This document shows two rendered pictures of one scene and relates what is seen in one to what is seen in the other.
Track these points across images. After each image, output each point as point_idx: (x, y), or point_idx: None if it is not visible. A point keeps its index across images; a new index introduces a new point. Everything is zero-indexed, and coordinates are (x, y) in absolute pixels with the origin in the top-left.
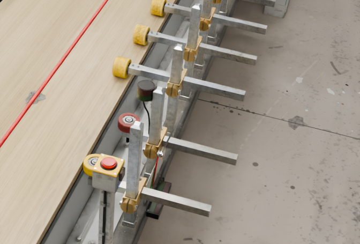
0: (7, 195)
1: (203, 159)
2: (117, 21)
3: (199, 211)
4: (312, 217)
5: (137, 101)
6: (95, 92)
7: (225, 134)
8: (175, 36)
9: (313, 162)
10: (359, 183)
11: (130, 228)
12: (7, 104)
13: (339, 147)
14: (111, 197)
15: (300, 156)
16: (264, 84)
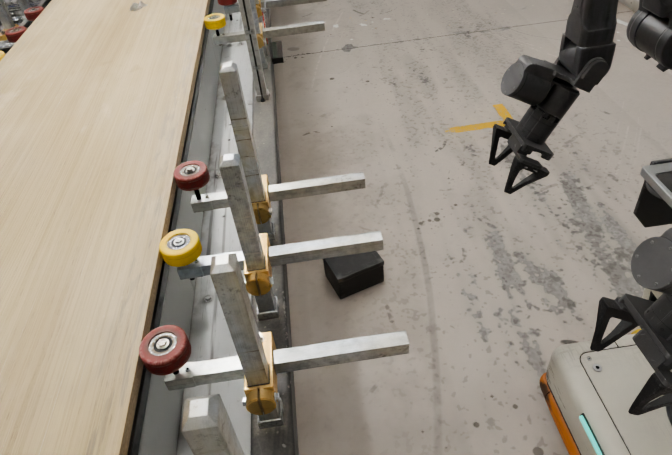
0: (151, 51)
1: (290, 89)
2: None
3: (315, 27)
4: (392, 91)
5: None
6: None
7: (298, 70)
8: None
9: (374, 64)
10: (414, 63)
11: (265, 69)
12: (115, 16)
13: (388, 50)
14: None
15: (363, 64)
16: (311, 36)
